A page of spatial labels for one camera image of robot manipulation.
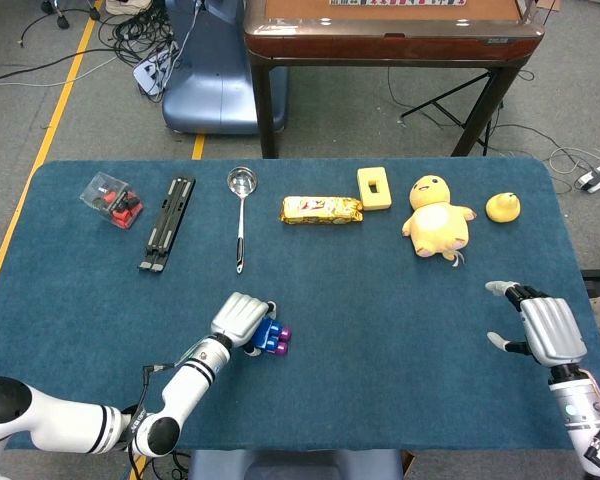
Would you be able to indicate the white power strip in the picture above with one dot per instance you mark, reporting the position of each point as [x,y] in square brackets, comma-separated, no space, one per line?
[597,177]
[150,75]

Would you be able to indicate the large yellow plush chick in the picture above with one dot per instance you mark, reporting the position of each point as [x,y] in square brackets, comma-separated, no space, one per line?
[435,222]

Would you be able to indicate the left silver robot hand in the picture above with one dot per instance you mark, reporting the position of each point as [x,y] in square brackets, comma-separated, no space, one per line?
[237,317]

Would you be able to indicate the blue table cloth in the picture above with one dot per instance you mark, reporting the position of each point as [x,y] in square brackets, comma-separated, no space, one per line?
[355,310]

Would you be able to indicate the yellow sponge block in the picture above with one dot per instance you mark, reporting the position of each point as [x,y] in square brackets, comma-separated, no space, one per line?
[380,197]

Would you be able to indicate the blue building block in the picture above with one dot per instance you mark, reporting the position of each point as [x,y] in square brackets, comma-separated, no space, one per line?
[266,334]

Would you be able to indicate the yellow biscuit packet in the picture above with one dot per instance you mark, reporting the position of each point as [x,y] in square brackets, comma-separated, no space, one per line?
[322,211]

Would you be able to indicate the brown mahjong table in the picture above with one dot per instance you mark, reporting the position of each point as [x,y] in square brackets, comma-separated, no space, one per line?
[390,37]

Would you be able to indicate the black folding stand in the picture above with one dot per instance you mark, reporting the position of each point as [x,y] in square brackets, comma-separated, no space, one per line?
[167,225]

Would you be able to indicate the purple building block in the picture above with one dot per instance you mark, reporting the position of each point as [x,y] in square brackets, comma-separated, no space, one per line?
[284,340]

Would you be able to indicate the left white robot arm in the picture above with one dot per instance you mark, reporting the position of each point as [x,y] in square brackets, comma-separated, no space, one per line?
[80,425]

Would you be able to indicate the small yellow duck toy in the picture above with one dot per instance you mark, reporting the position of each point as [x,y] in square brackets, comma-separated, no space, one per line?
[502,207]

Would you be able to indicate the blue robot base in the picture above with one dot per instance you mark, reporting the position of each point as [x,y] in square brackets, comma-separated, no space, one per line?
[205,95]

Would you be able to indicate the clear bag of red clips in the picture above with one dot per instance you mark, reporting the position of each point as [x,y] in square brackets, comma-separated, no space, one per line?
[112,200]

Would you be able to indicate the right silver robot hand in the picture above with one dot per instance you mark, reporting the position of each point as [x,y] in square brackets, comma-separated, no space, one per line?
[552,330]

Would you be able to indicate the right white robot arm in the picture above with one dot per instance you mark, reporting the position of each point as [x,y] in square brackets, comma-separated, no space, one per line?
[582,410]

